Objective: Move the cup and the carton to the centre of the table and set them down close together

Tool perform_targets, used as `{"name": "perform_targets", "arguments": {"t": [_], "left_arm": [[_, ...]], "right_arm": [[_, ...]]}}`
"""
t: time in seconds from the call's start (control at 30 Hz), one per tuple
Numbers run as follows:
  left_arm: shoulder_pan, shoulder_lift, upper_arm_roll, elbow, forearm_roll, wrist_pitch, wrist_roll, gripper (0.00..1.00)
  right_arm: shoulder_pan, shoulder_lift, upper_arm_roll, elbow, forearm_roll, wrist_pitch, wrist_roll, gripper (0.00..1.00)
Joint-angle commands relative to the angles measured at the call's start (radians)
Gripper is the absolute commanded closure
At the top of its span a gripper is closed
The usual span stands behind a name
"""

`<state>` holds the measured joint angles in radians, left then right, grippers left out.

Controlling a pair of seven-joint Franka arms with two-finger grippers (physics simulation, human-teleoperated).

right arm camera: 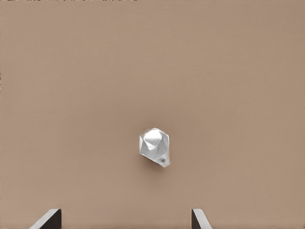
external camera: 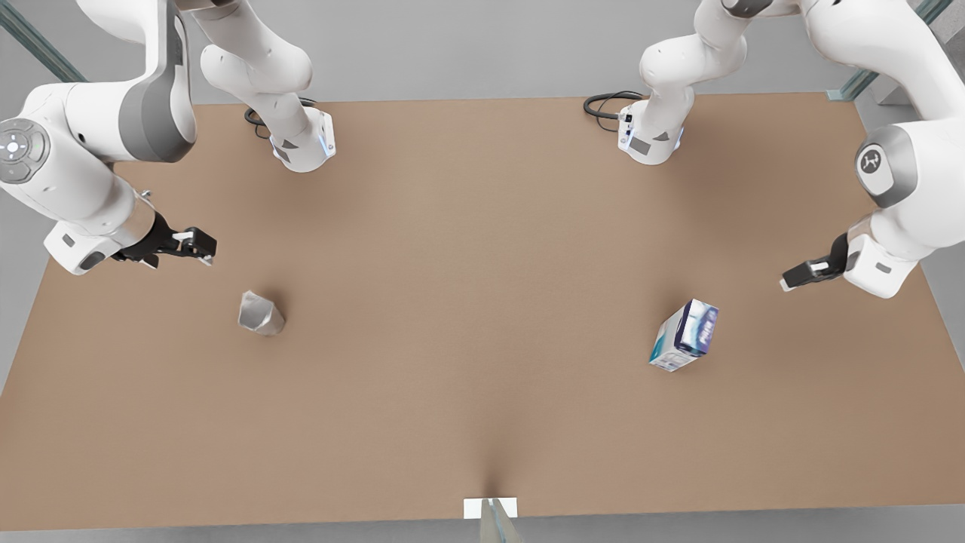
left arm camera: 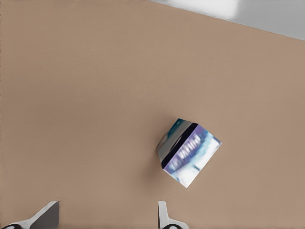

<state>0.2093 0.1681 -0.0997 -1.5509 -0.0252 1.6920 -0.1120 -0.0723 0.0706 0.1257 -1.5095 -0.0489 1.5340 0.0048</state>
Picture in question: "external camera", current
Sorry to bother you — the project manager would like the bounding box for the silver frame post with foot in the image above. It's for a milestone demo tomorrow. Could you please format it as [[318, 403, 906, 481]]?
[[463, 498, 524, 543]]

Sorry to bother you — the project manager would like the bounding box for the black cable loop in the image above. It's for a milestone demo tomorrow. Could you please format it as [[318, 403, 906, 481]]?
[[583, 91, 646, 133], [244, 97, 318, 140]]

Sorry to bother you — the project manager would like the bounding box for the grey faceted cup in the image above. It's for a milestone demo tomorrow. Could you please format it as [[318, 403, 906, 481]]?
[[238, 290, 286, 336]]

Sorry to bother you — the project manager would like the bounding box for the blue and white carton box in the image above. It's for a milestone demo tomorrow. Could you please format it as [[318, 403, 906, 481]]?
[[649, 299, 719, 373]]

